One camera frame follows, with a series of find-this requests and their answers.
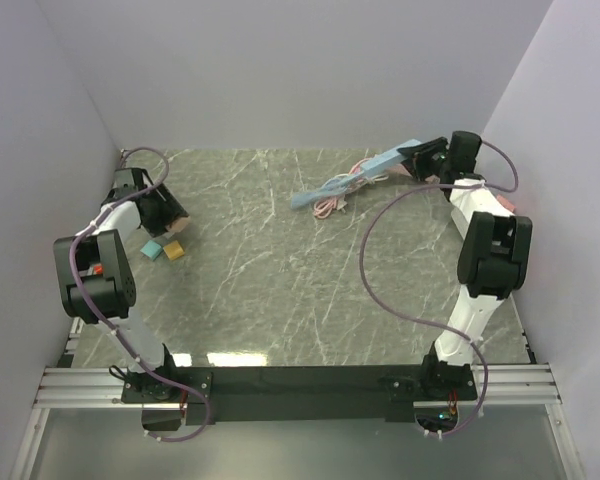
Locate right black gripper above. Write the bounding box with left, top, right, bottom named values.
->
left=395, top=137, right=450, bottom=182

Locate peach cartoon charger plug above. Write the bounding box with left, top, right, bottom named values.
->
left=166, top=216, right=191, bottom=235

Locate yellow charger plug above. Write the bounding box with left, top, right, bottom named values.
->
left=163, top=240, right=185, bottom=261

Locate teal charger plug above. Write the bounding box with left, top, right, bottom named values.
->
left=140, top=240, right=163, bottom=261

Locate light blue power strip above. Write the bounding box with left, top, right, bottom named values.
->
left=291, top=140, right=420, bottom=210

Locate pink power strip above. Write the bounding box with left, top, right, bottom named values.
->
left=312, top=158, right=416, bottom=221

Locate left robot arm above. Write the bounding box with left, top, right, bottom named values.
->
left=53, top=168, right=190, bottom=402

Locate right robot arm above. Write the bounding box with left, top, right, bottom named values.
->
left=398, top=131, right=533, bottom=367

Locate pink cube socket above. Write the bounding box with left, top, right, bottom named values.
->
left=497, top=195, right=516, bottom=212

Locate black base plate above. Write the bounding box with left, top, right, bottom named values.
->
left=119, top=364, right=481, bottom=436

